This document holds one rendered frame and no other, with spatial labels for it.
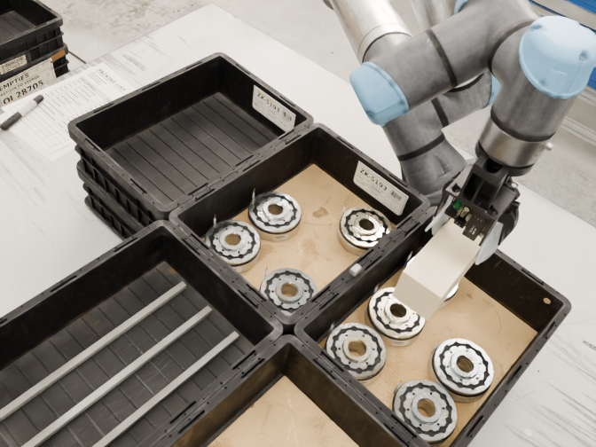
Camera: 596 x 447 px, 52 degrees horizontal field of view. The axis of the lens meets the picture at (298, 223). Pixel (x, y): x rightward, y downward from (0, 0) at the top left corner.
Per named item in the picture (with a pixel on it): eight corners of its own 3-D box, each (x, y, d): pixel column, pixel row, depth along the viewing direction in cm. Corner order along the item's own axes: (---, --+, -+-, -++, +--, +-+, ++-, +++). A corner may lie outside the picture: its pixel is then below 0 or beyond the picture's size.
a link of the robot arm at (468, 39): (417, 6, 72) (453, 63, 65) (507, -44, 69) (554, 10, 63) (434, 51, 78) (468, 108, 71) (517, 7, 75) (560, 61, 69)
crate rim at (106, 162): (220, 58, 138) (220, 50, 136) (316, 128, 127) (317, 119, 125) (65, 133, 117) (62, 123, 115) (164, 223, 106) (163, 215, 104)
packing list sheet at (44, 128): (98, 59, 165) (98, 58, 164) (157, 100, 157) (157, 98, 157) (-12, 113, 146) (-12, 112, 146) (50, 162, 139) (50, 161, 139)
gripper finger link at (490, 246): (460, 281, 85) (466, 231, 79) (480, 256, 88) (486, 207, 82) (482, 290, 83) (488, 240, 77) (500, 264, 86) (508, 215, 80)
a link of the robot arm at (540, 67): (578, 7, 63) (624, 56, 58) (534, 90, 72) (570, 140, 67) (513, 8, 61) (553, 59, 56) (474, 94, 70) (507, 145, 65)
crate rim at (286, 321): (316, 128, 127) (317, 119, 125) (430, 211, 116) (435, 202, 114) (164, 224, 106) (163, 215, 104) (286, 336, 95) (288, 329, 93)
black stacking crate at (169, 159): (218, 92, 145) (220, 52, 137) (309, 160, 134) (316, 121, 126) (74, 168, 124) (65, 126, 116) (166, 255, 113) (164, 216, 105)
